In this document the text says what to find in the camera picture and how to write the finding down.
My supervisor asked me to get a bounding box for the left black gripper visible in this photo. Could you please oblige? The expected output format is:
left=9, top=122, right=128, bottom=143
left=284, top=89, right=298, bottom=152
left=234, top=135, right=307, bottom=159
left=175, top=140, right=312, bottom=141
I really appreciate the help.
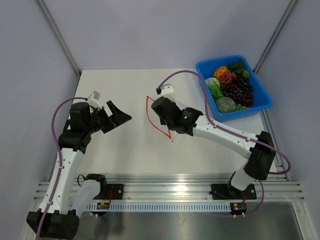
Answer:
left=85, top=101, right=131, bottom=135

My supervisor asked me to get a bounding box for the clear zip bag orange zipper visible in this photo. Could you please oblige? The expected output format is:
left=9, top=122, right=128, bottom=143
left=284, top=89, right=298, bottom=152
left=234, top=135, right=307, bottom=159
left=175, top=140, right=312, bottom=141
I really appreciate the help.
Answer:
left=145, top=95, right=173, bottom=142

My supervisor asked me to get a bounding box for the red grape bunch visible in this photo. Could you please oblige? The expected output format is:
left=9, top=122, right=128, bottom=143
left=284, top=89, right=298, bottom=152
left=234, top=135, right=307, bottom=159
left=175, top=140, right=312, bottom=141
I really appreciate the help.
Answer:
left=218, top=71, right=238, bottom=84

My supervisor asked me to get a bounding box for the dark purple grape bunch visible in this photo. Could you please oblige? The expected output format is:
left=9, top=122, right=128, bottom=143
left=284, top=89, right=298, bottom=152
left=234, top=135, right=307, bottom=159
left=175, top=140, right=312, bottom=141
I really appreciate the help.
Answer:
left=220, top=82, right=254, bottom=108

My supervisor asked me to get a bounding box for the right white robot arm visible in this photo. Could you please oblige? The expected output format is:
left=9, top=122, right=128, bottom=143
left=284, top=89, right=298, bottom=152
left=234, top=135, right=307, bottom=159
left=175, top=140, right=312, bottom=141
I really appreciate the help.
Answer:
left=151, top=96, right=276, bottom=200

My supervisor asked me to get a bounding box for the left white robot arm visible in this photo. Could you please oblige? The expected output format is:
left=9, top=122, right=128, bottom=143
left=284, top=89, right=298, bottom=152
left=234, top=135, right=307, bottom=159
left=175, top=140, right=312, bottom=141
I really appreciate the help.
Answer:
left=26, top=97, right=132, bottom=240

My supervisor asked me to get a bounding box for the green cabbage toy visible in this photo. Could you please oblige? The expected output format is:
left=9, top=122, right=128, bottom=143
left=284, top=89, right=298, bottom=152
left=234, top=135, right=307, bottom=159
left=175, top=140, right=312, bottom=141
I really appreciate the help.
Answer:
left=205, top=77, right=224, bottom=101

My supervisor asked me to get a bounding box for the green cantaloupe melon toy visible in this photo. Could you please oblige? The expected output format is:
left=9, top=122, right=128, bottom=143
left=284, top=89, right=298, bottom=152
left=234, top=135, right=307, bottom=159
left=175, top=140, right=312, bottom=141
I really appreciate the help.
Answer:
left=215, top=96, right=237, bottom=114

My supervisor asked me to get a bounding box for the orange toy pineapple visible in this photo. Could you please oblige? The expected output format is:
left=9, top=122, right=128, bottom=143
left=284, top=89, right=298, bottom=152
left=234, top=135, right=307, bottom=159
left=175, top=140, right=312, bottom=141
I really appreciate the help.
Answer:
left=213, top=65, right=228, bottom=79

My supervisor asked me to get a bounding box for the small green grape bunch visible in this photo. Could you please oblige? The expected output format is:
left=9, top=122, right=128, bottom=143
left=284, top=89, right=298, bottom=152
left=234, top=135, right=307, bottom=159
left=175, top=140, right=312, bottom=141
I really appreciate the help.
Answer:
left=236, top=104, right=249, bottom=111

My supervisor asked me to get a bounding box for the blue black grape bunch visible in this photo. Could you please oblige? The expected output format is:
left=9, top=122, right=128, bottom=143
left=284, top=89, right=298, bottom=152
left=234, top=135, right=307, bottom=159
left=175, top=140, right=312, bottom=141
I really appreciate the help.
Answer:
left=236, top=74, right=254, bottom=92

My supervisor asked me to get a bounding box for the small green round fruit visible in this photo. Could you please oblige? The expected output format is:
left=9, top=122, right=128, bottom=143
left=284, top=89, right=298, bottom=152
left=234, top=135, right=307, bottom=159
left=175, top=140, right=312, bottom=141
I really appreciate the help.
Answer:
left=241, top=69, right=251, bottom=79

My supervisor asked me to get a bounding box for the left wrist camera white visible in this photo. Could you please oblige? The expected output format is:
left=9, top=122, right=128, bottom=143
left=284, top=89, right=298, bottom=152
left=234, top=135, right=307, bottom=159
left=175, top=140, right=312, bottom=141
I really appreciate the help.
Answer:
left=86, top=91, right=103, bottom=109

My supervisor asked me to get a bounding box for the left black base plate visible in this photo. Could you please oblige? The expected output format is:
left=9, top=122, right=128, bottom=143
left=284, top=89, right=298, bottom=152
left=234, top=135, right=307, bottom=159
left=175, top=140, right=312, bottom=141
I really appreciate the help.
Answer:
left=105, top=183, right=124, bottom=200

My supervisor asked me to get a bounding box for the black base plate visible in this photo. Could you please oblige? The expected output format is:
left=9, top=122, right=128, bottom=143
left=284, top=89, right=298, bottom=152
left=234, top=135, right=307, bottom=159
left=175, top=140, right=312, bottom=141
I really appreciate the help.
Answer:
left=105, top=183, right=124, bottom=200
left=209, top=183, right=257, bottom=200

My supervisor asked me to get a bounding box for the white slotted cable duct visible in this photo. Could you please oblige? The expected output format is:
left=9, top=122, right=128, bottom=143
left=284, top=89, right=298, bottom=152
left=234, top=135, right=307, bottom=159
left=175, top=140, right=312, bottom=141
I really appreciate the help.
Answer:
left=85, top=202, right=231, bottom=213

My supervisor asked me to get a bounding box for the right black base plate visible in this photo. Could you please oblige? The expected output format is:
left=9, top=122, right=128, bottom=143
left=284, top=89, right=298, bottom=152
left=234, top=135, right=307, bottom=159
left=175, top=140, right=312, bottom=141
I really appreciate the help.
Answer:
left=209, top=183, right=257, bottom=200

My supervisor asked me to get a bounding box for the aluminium rail frame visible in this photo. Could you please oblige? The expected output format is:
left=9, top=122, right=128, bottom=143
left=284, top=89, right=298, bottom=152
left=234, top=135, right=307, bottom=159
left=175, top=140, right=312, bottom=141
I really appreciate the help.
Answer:
left=33, top=172, right=306, bottom=203

